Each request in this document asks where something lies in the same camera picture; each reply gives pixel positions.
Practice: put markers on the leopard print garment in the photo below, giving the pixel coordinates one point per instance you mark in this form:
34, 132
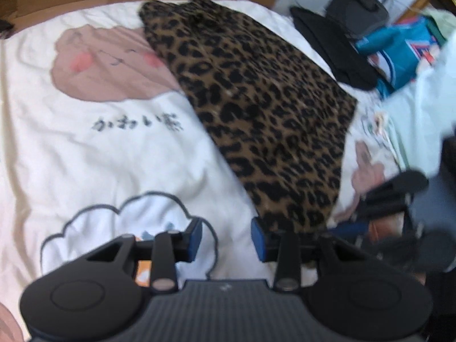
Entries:
279, 120

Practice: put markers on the blue cartoon garment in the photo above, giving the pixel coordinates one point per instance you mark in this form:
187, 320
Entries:
396, 51

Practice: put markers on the light green garment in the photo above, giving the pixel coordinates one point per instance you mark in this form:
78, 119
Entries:
422, 113

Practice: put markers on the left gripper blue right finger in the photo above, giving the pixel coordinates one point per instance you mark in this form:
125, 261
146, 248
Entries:
259, 239

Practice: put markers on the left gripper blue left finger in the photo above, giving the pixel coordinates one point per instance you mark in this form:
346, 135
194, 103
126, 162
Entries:
193, 237

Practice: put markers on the grey suitcase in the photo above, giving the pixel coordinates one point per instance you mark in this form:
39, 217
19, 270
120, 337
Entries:
357, 18

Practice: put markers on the white cartoon bed sheet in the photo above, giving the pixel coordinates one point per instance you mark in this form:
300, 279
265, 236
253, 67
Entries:
96, 142

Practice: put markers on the black garment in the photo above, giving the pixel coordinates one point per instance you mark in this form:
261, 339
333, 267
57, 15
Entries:
329, 41

